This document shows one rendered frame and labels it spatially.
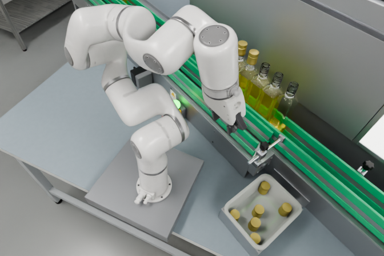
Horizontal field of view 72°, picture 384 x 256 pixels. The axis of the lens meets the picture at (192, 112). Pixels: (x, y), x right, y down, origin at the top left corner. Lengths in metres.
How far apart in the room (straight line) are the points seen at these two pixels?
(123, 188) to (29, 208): 1.11
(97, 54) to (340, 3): 0.68
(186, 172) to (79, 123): 0.54
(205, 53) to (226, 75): 0.06
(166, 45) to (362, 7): 0.58
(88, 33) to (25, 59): 2.47
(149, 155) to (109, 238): 1.13
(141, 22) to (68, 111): 0.83
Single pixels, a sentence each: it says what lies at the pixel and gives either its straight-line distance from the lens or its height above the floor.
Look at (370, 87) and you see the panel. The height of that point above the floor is 1.19.
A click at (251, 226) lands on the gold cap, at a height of 0.80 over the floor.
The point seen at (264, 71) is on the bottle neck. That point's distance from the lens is 0.93.
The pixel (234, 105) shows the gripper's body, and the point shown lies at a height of 1.30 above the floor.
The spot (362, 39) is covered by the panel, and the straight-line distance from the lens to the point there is 0.88.
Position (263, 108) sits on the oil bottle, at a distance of 0.98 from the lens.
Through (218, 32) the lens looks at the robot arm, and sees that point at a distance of 0.45.
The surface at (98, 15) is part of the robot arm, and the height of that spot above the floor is 1.38.
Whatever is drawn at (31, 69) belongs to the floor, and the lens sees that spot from 2.96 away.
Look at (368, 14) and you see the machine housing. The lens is 0.87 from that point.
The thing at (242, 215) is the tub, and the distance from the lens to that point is 1.01.
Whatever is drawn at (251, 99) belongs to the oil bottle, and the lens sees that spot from 1.01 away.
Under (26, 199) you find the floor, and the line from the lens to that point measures 2.09.
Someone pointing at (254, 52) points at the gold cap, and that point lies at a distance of 0.94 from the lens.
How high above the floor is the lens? 1.70
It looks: 49 degrees down
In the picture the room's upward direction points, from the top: 4 degrees clockwise
